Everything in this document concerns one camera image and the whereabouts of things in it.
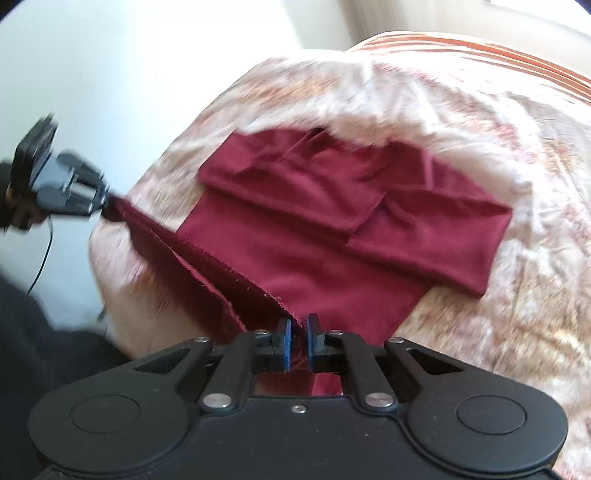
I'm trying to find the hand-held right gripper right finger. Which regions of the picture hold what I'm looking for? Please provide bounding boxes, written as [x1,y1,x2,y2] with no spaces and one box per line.
[307,314,466,412]

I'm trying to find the thin black cable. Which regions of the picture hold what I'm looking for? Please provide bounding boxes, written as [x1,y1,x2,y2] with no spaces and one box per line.
[27,215,54,295]

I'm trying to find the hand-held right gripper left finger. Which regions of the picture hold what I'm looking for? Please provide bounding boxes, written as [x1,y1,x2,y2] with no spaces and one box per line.
[134,319,294,414]

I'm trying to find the orange striped bed sheet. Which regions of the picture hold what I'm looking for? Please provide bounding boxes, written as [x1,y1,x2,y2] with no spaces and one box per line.
[348,31,591,100]

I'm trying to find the floral beige quilt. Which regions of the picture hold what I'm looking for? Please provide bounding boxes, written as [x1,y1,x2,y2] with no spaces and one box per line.
[90,55,591,480]

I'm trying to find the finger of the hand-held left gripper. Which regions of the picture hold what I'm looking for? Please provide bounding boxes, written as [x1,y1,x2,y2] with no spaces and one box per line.
[38,186,123,222]
[44,150,110,198]

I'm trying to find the maroon long-sleeve sweater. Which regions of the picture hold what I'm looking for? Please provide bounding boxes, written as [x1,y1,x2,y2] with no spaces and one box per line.
[104,127,514,398]

